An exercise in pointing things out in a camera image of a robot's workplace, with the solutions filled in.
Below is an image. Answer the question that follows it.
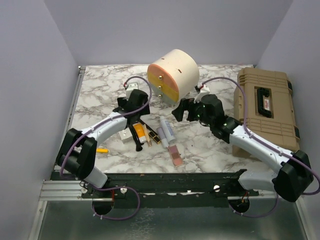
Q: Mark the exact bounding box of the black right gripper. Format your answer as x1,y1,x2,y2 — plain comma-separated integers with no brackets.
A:
172,97,214,127

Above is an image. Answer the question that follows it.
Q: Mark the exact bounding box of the cream round drawer organizer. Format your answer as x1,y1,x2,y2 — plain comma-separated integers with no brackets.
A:
147,49,200,106

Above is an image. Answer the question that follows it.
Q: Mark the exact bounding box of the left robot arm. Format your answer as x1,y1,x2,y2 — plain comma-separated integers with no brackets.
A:
55,89,150,198

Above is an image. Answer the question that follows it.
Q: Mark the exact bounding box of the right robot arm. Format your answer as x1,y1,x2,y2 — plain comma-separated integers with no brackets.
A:
171,94,314,202

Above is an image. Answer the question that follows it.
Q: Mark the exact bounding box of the angled black makeup brush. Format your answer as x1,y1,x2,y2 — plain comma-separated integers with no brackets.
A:
139,119,157,133

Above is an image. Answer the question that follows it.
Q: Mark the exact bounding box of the orange sunscreen tube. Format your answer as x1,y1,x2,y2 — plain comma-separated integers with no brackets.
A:
133,123,147,144

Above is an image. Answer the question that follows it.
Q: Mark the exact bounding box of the white silver small box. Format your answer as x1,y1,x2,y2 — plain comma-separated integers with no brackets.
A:
119,129,133,144

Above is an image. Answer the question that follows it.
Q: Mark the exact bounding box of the white blue tube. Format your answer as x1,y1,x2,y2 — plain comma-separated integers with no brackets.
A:
159,116,176,143

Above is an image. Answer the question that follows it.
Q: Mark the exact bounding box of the black gold lipstick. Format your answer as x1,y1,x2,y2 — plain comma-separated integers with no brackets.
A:
148,130,161,144

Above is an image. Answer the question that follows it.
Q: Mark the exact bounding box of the gold cream tube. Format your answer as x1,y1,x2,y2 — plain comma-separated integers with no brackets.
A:
142,124,152,147

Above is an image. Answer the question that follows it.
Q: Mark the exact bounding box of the lavender white bottle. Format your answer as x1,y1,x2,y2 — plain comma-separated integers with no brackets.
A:
156,127,169,149

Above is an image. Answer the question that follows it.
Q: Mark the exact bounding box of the rose gold eyeshadow palette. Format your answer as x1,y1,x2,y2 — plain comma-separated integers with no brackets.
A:
167,145,184,167

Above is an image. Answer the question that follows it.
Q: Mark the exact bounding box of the yellow small tube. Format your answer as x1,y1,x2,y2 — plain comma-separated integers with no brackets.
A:
96,148,109,154

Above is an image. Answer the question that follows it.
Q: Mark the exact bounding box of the tan plastic tool case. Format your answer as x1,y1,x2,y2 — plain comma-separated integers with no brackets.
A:
233,67,300,152

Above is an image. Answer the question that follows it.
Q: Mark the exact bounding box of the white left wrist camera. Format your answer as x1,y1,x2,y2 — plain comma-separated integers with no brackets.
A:
124,82,139,100

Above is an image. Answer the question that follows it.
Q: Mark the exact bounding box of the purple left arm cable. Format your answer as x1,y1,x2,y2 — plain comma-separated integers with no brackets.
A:
58,76,153,221

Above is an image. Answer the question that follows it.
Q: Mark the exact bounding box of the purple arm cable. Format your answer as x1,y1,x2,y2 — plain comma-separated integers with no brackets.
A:
58,76,153,221
198,76,320,218

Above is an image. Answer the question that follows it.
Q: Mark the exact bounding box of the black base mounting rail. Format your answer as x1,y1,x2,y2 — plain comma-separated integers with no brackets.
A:
50,169,258,214

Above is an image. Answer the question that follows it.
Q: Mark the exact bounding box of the aluminium frame rail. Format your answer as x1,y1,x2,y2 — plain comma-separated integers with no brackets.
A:
38,179,86,201

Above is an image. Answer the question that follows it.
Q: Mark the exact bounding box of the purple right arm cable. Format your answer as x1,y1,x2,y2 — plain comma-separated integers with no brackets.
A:
198,76,320,218

